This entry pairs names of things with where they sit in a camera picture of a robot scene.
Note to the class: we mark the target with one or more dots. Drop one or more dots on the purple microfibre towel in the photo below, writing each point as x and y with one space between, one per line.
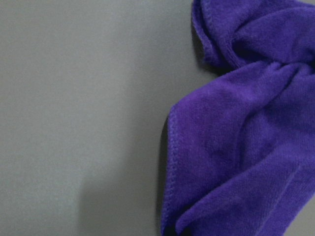
241 149

